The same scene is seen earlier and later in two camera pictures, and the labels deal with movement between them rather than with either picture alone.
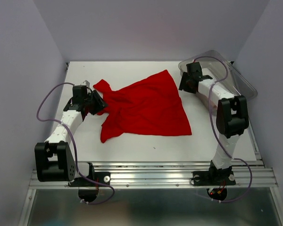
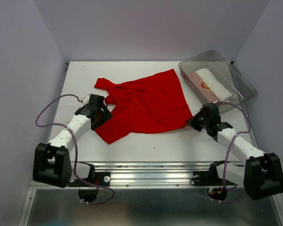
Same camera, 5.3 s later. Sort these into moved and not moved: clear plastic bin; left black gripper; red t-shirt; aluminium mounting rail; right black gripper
Moved: red t-shirt; right black gripper; left black gripper
Not moved: aluminium mounting rail; clear plastic bin
